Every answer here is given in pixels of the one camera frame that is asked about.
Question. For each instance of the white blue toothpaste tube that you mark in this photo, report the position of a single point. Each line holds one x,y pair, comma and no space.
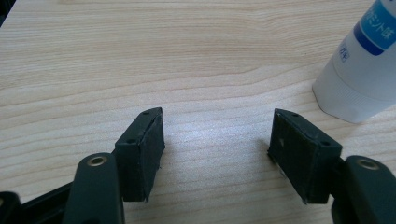
361,71

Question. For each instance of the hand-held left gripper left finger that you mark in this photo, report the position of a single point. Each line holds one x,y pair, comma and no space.
140,155

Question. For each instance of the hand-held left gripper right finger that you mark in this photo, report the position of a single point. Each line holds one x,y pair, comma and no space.
303,155

